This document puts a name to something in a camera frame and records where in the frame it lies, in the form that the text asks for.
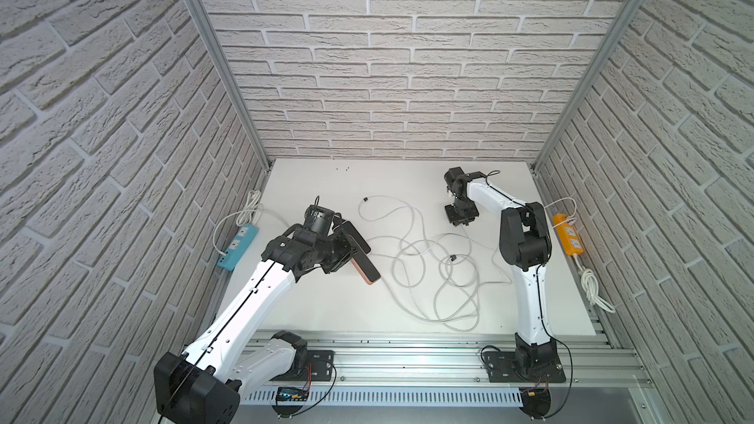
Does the phone with salmon pink case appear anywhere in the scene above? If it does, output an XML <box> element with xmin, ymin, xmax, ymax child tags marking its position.
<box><xmin>340</xmin><ymin>221</ymin><xmax>381</xmax><ymax>285</ymax></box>

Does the white USB-C charging cable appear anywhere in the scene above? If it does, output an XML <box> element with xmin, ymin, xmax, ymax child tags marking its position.
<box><xmin>376</xmin><ymin>196</ymin><xmax>581</xmax><ymax>332</ymax></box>

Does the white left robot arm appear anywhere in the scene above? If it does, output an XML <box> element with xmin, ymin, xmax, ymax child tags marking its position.
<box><xmin>154</xmin><ymin>203</ymin><xmax>379</xmax><ymax>423</ymax></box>

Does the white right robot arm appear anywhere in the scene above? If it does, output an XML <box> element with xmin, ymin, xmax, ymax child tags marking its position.
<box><xmin>444</xmin><ymin>167</ymin><xmax>558</xmax><ymax>377</ymax></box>

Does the teal power strip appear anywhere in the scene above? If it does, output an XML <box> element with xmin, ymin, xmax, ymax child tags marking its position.
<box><xmin>217</xmin><ymin>224</ymin><xmax>258</xmax><ymax>271</ymax></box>

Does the orange power strip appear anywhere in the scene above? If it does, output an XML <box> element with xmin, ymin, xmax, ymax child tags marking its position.
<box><xmin>553</xmin><ymin>213</ymin><xmax>584</xmax><ymax>257</ymax></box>

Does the white cable with lilac tint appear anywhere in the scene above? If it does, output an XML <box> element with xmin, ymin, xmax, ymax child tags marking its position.
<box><xmin>357</xmin><ymin>193</ymin><xmax>449</xmax><ymax>260</ymax></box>

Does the grey charging cable left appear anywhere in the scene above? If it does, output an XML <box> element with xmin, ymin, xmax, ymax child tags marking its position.
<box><xmin>211</xmin><ymin>189</ymin><xmax>296</xmax><ymax>257</ymax></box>

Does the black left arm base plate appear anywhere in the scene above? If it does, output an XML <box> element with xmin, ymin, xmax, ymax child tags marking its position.
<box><xmin>273</xmin><ymin>349</ymin><xmax>335</xmax><ymax>383</ymax></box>

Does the aluminium front rail frame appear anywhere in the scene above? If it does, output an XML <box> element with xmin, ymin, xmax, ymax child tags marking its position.
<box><xmin>241</xmin><ymin>338</ymin><xmax>671</xmax><ymax>423</ymax></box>

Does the white power strip cord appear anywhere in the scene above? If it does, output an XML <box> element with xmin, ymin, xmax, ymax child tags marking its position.
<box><xmin>573</xmin><ymin>252</ymin><xmax>618</xmax><ymax>314</ymax></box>

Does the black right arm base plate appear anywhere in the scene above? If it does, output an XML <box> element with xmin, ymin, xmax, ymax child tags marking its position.
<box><xmin>481</xmin><ymin>349</ymin><xmax>567</xmax><ymax>384</ymax></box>

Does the aluminium corner post right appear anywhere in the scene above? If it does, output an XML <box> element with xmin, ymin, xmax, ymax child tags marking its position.
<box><xmin>531</xmin><ymin>0</ymin><xmax>645</xmax><ymax>178</ymax></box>

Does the aluminium corner post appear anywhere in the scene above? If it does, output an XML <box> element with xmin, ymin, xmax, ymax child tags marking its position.
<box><xmin>184</xmin><ymin>0</ymin><xmax>272</xmax><ymax>174</ymax></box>
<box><xmin>531</xmin><ymin>0</ymin><xmax>645</xmax><ymax>178</ymax></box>

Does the aluminium corner post left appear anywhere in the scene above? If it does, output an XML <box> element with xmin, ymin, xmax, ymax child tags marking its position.
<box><xmin>184</xmin><ymin>0</ymin><xmax>272</xmax><ymax>174</ymax></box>

